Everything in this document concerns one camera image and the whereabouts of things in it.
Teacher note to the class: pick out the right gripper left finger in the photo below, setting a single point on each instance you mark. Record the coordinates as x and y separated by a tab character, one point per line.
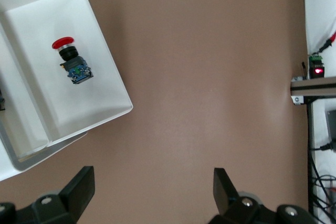
57	208

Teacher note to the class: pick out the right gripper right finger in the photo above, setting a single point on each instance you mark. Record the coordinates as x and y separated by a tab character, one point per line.
236	208

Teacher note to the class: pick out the small metal corner bracket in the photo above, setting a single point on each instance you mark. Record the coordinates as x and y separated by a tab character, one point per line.
299	78
298	100

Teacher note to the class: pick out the red mushroom push button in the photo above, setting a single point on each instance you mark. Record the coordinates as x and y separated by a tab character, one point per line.
72	60

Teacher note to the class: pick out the white plastic drawer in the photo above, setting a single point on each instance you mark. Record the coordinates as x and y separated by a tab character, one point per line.
86	82

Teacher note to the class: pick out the black device red display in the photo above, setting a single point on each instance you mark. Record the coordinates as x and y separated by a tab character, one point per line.
317	68

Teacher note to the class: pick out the aluminium profile beam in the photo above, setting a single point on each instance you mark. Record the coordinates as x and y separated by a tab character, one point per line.
315	86

